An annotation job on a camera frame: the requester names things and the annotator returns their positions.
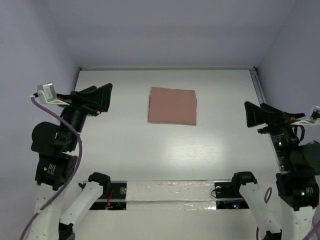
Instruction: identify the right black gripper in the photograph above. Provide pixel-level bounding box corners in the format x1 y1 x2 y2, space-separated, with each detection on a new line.
245 97 305 167

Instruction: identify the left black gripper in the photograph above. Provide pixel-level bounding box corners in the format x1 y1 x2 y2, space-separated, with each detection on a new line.
59 81 115 147

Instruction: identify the pink printed t shirt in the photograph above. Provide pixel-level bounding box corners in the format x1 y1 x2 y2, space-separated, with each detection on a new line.
147 87 198 126

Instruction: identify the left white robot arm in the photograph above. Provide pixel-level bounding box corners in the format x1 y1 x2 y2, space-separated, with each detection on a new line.
20 83 113 240

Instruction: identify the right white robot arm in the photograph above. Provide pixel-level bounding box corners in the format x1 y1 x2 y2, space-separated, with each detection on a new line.
230 101 320 240

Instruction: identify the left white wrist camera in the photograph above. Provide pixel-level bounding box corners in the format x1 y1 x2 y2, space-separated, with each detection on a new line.
31 83 68 106

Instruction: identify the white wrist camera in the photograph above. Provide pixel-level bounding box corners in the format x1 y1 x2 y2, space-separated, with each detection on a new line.
292 105 320 126
31 83 68 106

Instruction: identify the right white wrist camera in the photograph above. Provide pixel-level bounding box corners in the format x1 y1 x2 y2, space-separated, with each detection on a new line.
292 105 320 126

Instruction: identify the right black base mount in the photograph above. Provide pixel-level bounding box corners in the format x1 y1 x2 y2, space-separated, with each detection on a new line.
210 171 257 210

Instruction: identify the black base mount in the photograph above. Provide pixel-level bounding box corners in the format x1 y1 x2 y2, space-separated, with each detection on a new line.
78 172 127 211
210 171 257 210

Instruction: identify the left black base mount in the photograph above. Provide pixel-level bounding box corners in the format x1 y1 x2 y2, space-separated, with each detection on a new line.
78 172 127 211

